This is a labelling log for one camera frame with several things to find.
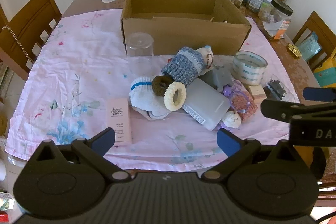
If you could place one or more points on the white figurine with blue cap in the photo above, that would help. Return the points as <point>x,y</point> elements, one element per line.
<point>203,52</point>

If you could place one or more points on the small printed carton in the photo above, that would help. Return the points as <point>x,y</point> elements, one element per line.
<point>5,203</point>

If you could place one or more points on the translucent white plastic container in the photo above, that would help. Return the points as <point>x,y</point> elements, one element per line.
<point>204,100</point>

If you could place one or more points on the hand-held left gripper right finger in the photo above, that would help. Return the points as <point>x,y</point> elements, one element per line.
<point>228,141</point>

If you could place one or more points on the clear tape roll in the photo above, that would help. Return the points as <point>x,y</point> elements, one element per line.
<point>246,74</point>

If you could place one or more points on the large clear jar black lid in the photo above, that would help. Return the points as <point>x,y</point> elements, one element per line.
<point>282,16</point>

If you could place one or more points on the green capped bottle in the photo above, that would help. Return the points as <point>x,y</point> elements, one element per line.
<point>263,12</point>

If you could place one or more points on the white sock blue stripe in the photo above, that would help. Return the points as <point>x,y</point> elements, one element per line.
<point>144,103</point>

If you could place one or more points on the orange white packet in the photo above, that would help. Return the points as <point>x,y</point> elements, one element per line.
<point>277,33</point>

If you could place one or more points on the brown cardboard box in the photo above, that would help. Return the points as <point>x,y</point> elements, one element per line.
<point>183,35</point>

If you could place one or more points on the brown scrunchie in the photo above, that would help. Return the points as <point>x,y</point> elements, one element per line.
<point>156,85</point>

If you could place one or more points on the pink knitted pouch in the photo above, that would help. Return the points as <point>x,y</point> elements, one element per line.
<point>244,106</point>

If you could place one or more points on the teal packet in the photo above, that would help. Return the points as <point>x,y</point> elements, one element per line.
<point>309,47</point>

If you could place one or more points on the clear plastic cup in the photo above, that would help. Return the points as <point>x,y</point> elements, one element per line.
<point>139,45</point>

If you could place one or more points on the blue knitted sleeve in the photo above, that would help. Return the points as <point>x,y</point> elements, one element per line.
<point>183,66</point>

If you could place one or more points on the yellow crochet coaster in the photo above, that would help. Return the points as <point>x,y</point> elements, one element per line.
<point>294,50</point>

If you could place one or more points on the pink floral tablecloth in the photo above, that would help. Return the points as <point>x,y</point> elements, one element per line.
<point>78,69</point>

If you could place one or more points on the dark cube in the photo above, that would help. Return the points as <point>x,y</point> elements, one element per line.
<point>277,88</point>

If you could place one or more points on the small white knitted ball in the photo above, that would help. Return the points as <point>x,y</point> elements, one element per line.
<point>232,119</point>

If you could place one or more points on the small purple ornament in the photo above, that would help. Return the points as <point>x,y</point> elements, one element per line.
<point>227,90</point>

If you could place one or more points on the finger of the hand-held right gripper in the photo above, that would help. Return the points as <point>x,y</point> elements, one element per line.
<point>319,94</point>
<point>278,109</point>

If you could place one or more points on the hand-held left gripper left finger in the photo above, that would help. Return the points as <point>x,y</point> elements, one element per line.
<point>103,141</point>

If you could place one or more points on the yellow teal bag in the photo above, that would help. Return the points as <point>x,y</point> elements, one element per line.
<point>328,64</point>

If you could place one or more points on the pink rectangular carton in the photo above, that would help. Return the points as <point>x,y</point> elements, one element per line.
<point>118,119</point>

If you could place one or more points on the cream knitted scrunchie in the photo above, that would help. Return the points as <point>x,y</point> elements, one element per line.
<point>168,100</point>

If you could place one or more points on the grey plastic piece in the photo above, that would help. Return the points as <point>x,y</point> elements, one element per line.
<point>220,77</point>

